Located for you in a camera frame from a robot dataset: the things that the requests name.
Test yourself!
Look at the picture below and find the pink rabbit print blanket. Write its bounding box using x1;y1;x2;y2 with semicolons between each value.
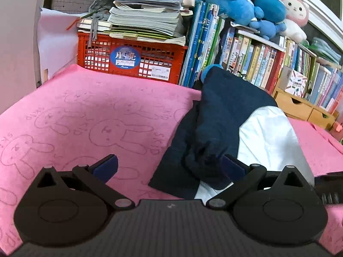
0;64;343;256

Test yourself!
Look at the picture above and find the white foam board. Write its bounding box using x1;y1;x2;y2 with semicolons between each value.
38;7;81;83

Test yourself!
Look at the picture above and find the blue plush ball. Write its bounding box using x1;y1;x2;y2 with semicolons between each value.
201;64;224;82

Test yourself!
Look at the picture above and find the pink rabbit plush toy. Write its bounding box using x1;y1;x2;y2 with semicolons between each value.
279;0;310;43

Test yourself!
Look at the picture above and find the stack of green folders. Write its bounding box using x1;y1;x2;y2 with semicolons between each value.
311;37;342;65

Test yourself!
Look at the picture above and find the grey cloth strip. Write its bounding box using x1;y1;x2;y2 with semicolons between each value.
90;0;116;41

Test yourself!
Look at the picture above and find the grey grid board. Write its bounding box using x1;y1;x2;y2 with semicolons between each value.
51;0;95;14

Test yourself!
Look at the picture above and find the red plastic crate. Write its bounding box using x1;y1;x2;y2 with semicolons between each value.
77;31;188;85

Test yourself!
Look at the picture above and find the wooden drawer box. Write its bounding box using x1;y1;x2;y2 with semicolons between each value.
272;87;339;130

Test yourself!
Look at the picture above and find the white colourful printed box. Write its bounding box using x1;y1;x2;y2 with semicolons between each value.
278;66;308;98

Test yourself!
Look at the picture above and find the row of colourful shelf books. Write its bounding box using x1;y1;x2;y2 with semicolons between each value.
220;27;286;95
284;39;319;73
308;61;343;114

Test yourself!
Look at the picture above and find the blue plush toy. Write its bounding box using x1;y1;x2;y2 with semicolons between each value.
233;0;287;40
198;0;264;27

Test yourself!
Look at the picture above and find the row of tall thin blue books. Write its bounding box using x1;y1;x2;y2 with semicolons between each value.
179;1;226;89

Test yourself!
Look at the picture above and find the stack of books and papers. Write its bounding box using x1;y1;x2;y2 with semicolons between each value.
76;0;193;47

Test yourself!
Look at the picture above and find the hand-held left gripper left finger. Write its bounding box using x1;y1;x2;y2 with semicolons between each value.
33;154;136;211

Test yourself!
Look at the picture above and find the navy white red striped jacket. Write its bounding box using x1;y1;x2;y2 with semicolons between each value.
148;67;315;201

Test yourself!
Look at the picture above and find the small pink plastic object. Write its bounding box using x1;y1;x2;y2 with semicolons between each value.
330;121;343;141

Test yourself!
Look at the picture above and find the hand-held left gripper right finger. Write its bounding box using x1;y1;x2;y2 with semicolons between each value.
206;154;313;211

